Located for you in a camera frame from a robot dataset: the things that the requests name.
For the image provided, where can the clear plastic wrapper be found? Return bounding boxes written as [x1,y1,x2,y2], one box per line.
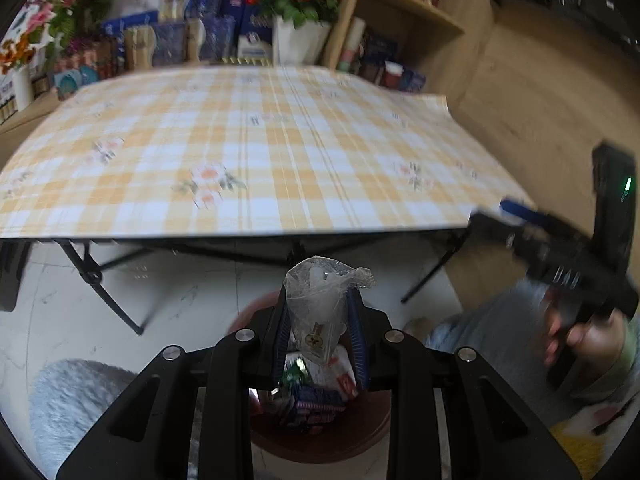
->
[283,256,375,365]

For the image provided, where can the blue rice cracker box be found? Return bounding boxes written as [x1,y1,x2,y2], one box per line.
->
[291,385,346,425]

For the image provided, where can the maroon plastic trash bin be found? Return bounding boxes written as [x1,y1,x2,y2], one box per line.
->
[229,288,392,464]

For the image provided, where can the person right hand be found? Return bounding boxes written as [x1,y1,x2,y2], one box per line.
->
[544,304,636,396]

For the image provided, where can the yellow plaid tablecloth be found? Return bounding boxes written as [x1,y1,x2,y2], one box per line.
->
[1,67,527,240]

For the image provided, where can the folding table black leg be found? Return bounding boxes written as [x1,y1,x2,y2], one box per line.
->
[55,240,152,336]

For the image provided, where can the grey fluffy rug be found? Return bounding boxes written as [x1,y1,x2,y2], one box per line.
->
[29,359,137,479]

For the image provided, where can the red paper cup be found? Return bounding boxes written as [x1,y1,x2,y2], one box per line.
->
[382,61,404,90]

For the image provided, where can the stacked pastel paper cups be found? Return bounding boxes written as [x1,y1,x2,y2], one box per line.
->
[336,18,367,73]

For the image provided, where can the white flower pot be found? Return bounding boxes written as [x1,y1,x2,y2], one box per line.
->
[272,16,332,66]

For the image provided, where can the wooden shelf unit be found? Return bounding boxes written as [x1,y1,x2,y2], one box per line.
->
[320,0,495,107]

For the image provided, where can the white slim vase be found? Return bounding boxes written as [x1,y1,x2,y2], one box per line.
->
[12,65,34,112]

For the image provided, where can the pink blossom branch arrangement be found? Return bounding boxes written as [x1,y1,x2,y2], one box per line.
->
[1,0,114,75]

